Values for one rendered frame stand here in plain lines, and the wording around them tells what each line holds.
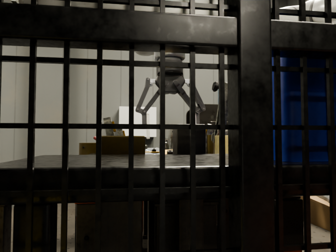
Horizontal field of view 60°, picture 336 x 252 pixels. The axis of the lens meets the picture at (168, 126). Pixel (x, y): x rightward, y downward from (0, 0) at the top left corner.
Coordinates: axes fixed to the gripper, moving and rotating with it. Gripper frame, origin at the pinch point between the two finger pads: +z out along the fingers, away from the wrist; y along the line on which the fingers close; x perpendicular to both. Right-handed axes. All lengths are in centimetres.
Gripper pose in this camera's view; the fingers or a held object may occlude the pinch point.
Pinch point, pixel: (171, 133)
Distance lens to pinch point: 80.8
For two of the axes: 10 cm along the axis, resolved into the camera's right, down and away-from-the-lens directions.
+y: -9.9, 0.2, -1.4
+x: 1.4, -0.5, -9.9
